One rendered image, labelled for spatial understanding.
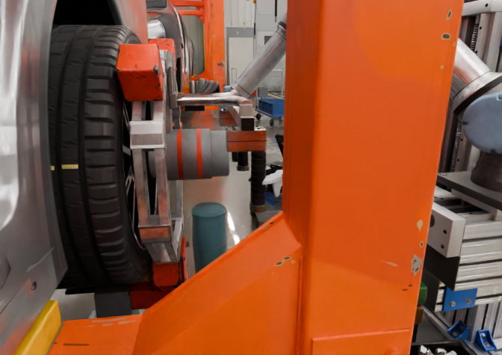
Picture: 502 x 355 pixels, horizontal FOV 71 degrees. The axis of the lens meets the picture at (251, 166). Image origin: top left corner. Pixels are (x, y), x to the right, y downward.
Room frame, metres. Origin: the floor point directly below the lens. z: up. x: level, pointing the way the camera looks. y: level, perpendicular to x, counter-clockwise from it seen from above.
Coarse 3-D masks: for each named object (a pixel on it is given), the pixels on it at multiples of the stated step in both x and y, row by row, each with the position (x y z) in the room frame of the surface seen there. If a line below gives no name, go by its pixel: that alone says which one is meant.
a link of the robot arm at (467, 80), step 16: (464, 48) 0.76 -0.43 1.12; (464, 64) 0.73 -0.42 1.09; (480, 64) 0.73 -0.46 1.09; (464, 80) 0.72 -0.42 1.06; (480, 80) 0.71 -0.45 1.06; (496, 80) 0.69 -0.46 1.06; (464, 96) 0.71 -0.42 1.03; (480, 96) 0.69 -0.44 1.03; (496, 96) 0.66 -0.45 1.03; (464, 112) 0.70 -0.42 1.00; (480, 112) 0.67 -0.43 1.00; (496, 112) 0.66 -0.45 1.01; (464, 128) 0.69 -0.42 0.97; (480, 128) 0.67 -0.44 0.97; (496, 128) 0.65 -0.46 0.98; (480, 144) 0.67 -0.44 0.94; (496, 144) 0.65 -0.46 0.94
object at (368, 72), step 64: (320, 0) 0.39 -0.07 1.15; (384, 0) 0.40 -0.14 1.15; (448, 0) 0.41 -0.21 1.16; (320, 64) 0.39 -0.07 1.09; (384, 64) 0.40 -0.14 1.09; (448, 64) 0.41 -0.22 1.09; (320, 128) 0.39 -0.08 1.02; (384, 128) 0.40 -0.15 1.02; (320, 192) 0.39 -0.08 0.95; (384, 192) 0.40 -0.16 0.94; (320, 256) 0.39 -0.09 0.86; (384, 256) 0.40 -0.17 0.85; (320, 320) 0.39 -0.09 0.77; (384, 320) 0.40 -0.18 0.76
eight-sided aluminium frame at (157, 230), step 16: (144, 112) 0.75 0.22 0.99; (160, 112) 0.71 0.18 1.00; (176, 112) 1.17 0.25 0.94; (144, 128) 0.68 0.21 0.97; (160, 128) 0.69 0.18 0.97; (176, 128) 1.17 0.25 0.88; (144, 144) 0.67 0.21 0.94; (160, 144) 0.68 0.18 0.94; (144, 160) 0.70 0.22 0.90; (160, 160) 0.68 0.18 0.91; (144, 176) 0.68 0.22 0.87; (160, 176) 0.68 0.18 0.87; (144, 192) 0.67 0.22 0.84; (160, 192) 0.68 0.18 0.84; (176, 192) 1.10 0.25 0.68; (144, 208) 0.67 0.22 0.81; (160, 208) 0.68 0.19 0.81; (176, 208) 1.06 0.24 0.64; (144, 224) 0.67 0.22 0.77; (160, 224) 0.68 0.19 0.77; (176, 224) 0.99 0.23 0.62; (144, 240) 0.68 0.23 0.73; (160, 240) 0.69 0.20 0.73; (176, 240) 0.89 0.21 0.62; (160, 256) 0.80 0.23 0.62; (176, 256) 0.80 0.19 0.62
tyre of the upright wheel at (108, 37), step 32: (64, 32) 0.80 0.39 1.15; (96, 32) 0.82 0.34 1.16; (128, 32) 0.88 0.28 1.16; (64, 64) 0.71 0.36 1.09; (96, 64) 0.71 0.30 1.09; (64, 96) 0.65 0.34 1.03; (96, 96) 0.66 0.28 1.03; (64, 128) 0.62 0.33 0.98; (96, 128) 0.63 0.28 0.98; (64, 160) 0.61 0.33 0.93; (96, 160) 0.61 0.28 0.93; (64, 192) 0.60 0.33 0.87; (96, 192) 0.60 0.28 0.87; (64, 224) 0.60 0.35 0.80; (96, 224) 0.61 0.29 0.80; (128, 224) 0.68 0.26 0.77; (96, 256) 0.63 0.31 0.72; (128, 256) 0.66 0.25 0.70
